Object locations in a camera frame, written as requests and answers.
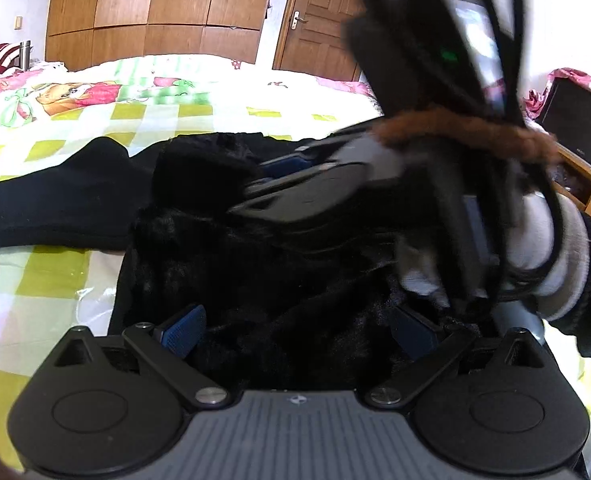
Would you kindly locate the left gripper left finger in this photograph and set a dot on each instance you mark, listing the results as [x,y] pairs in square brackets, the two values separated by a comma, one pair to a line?
[163,349]

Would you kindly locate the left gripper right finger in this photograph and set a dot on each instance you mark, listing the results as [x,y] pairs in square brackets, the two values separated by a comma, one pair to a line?
[432,349]

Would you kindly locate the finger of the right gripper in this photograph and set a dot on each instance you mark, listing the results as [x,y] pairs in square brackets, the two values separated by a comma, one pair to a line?
[284,166]

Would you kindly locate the black sweater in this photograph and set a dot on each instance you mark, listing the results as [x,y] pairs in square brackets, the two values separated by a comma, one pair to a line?
[304,305]

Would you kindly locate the white gloved right hand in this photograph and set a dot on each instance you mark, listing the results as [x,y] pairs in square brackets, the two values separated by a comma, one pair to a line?
[470,230]

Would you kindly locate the wooden door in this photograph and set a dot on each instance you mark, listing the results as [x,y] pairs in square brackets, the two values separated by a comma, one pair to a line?
[311,39]

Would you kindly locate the checkered bed quilt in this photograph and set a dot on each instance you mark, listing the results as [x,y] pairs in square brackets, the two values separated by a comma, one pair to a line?
[48,115]

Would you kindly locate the wooden side cabinet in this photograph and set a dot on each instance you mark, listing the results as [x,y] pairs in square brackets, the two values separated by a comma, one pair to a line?
[572,177]

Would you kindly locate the wooden wardrobe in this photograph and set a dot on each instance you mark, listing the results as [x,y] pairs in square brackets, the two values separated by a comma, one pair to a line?
[84,33]

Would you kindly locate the metal flask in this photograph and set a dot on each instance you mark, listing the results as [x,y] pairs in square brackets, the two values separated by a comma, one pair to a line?
[25,55]

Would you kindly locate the black television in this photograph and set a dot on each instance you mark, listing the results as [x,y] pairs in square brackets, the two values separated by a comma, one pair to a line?
[567,114]

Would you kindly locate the red white striped cloth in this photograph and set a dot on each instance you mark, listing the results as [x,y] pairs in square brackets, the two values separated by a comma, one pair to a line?
[9,54]

